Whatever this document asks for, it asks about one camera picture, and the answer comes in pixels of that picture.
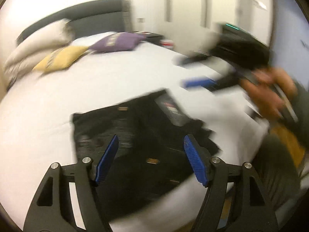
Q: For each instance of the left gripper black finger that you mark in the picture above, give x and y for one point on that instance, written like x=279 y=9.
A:
x=202 y=56

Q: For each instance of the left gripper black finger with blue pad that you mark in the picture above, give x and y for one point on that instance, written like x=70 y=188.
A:
x=250 y=208
x=51 y=208

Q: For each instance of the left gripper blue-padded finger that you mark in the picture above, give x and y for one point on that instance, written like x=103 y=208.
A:
x=227 y=81

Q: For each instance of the black denim pants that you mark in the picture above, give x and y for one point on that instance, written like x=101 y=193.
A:
x=150 y=161

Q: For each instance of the person's right hand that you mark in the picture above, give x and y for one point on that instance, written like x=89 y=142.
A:
x=266 y=100

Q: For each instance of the striped colourful bin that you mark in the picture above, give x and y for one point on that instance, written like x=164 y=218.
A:
x=166 y=43

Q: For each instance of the dark nightstand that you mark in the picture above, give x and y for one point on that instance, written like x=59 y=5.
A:
x=150 y=37

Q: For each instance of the white wardrobe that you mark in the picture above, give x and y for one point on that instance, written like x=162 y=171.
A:
x=191 y=19

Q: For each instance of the purple cushion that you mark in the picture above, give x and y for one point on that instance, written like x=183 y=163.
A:
x=121 y=41

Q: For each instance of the white bed mattress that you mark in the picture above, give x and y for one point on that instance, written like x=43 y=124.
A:
x=36 y=127

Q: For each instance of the dark grey headboard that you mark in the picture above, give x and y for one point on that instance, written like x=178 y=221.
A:
x=89 y=18

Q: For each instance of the yellow cushion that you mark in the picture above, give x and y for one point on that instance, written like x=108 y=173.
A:
x=60 y=59

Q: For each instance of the folded beige duvet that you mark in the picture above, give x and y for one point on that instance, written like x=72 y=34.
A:
x=36 y=47

